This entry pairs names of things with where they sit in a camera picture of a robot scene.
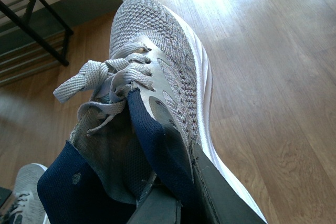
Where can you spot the grey knit sneaker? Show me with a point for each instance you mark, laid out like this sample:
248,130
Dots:
149,100
26,206

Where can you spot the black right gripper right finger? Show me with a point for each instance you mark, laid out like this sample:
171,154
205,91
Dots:
218,201

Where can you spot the black metal shoe rack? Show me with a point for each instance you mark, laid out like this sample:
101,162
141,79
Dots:
34,38

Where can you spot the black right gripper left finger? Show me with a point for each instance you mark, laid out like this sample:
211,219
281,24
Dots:
157,205

